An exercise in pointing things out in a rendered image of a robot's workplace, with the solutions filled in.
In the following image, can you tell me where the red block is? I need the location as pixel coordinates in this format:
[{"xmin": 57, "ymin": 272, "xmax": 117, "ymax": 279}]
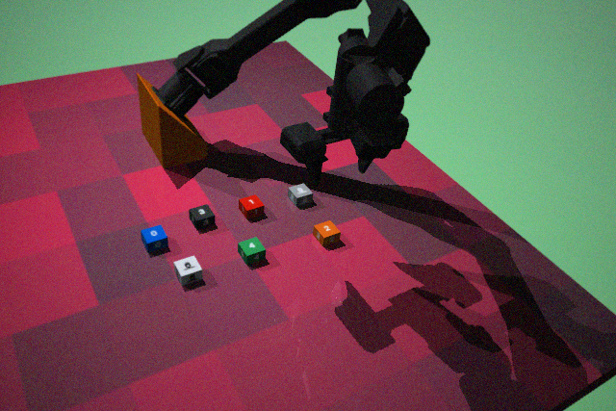
[{"xmin": 239, "ymin": 194, "xmax": 265, "ymax": 219}]

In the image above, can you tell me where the green block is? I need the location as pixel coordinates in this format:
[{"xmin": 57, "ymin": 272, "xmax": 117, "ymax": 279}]
[{"xmin": 238, "ymin": 237, "xmax": 266, "ymax": 265}]

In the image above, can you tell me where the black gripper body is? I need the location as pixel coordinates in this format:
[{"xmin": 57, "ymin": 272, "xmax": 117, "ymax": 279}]
[{"xmin": 280, "ymin": 85, "xmax": 358, "ymax": 164}]

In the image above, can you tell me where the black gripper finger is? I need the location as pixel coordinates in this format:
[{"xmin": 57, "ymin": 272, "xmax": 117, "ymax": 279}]
[
  {"xmin": 305, "ymin": 155, "xmax": 328, "ymax": 187},
  {"xmin": 358, "ymin": 158, "xmax": 373, "ymax": 173}
]

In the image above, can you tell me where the blue block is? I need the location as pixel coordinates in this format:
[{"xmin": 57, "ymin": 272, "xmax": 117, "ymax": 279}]
[{"xmin": 141, "ymin": 225, "xmax": 168, "ymax": 252}]

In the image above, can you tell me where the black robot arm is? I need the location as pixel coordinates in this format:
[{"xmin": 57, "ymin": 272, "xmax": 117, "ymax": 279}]
[{"xmin": 150, "ymin": 0, "xmax": 430, "ymax": 161}]

